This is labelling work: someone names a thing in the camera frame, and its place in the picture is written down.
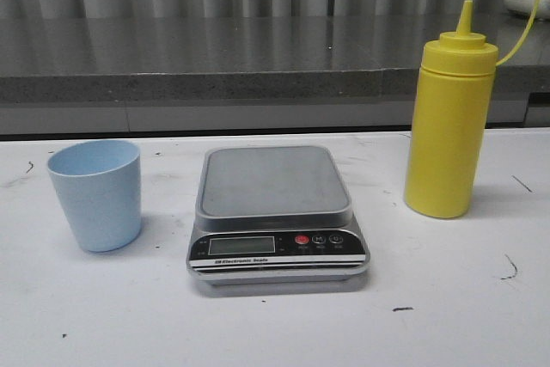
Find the yellow squeeze bottle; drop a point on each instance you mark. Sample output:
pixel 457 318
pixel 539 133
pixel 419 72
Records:
pixel 454 89

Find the silver electronic kitchen scale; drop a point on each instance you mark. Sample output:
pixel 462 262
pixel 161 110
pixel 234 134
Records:
pixel 273 215

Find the light blue plastic cup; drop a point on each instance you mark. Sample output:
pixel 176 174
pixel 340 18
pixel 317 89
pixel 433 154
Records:
pixel 98 184

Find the grey stone counter ledge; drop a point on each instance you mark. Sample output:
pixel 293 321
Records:
pixel 140 77

